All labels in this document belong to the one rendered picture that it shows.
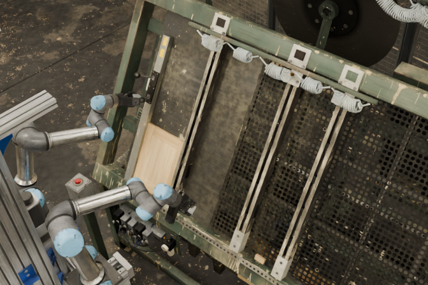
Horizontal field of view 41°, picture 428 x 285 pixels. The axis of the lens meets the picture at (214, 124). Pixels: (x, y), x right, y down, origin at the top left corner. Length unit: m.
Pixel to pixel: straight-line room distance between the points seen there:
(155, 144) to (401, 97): 1.52
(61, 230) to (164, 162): 1.12
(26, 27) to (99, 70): 1.26
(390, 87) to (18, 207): 1.73
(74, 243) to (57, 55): 4.02
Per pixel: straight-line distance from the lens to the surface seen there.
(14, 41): 6.68
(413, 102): 2.63
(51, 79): 5.98
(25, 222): 2.74
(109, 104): 3.12
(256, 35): 2.92
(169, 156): 3.39
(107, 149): 3.69
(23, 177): 3.23
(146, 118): 3.44
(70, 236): 2.46
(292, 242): 3.01
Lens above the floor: 3.61
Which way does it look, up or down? 44 degrees down
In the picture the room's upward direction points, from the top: 4 degrees counter-clockwise
